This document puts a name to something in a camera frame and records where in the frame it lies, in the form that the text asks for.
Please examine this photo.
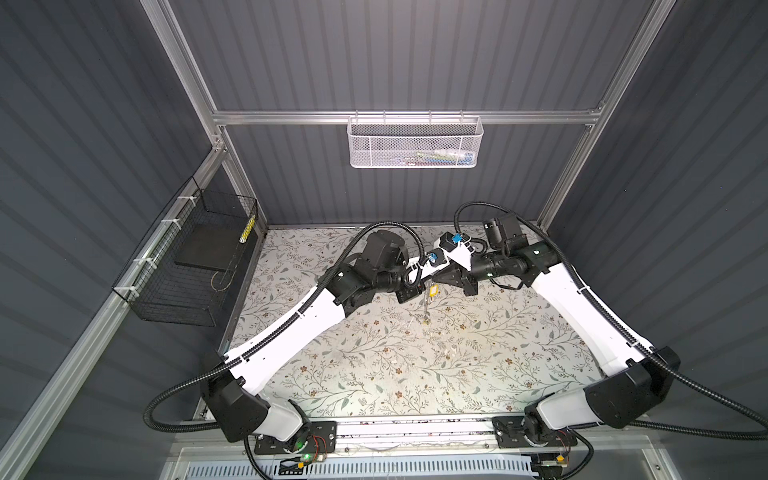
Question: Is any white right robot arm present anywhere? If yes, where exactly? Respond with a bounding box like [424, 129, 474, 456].
[407, 212, 680, 447]

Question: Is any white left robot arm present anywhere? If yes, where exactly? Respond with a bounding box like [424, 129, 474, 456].
[201, 223, 441, 450]

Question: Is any white vent grille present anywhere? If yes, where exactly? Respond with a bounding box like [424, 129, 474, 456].
[182, 455, 538, 480]

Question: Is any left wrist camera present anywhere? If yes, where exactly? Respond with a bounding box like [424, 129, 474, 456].
[407, 248, 449, 283]

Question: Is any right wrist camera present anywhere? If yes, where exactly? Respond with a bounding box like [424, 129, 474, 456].
[434, 232, 475, 270]

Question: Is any white wire mesh basket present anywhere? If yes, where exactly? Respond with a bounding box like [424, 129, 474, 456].
[346, 115, 484, 169]

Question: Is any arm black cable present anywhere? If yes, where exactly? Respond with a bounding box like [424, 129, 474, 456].
[452, 201, 768, 442]
[142, 221, 427, 480]

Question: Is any black foam pad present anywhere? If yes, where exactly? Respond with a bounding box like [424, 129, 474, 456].
[174, 224, 242, 272]

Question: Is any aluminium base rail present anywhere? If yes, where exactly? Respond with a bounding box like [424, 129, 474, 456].
[171, 412, 658, 455]

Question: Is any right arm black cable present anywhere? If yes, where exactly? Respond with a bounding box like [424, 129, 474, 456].
[452, 201, 768, 442]

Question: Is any black wire basket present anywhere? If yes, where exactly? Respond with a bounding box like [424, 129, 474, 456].
[113, 180, 259, 327]

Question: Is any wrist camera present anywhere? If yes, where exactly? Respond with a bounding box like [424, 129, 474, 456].
[434, 232, 475, 270]
[407, 248, 449, 283]

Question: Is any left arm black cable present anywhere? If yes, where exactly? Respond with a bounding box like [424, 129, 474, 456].
[142, 221, 427, 480]

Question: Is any yellow marker pen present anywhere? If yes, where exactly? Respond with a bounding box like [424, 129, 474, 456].
[239, 215, 256, 244]

